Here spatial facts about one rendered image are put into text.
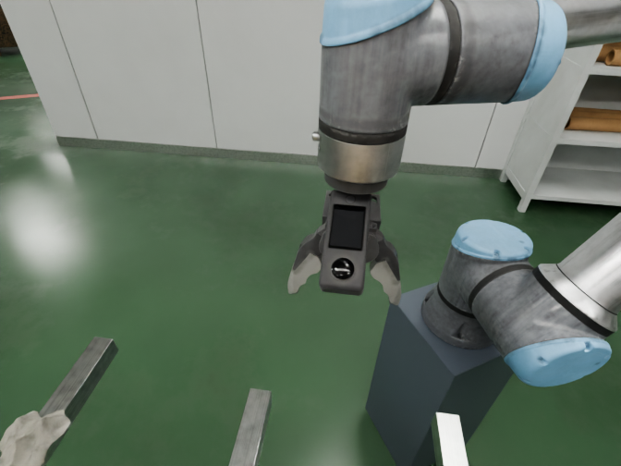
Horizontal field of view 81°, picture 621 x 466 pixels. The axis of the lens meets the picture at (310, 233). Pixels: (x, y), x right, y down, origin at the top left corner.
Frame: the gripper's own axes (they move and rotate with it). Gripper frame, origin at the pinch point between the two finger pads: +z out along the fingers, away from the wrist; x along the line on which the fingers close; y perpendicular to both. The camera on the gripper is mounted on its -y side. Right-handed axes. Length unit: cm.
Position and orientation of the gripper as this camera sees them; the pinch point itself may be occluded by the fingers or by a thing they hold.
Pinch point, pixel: (342, 303)
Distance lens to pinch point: 51.8
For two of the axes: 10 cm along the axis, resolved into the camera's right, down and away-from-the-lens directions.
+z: -0.2, 7.9, 6.1
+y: 1.2, -6.0, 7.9
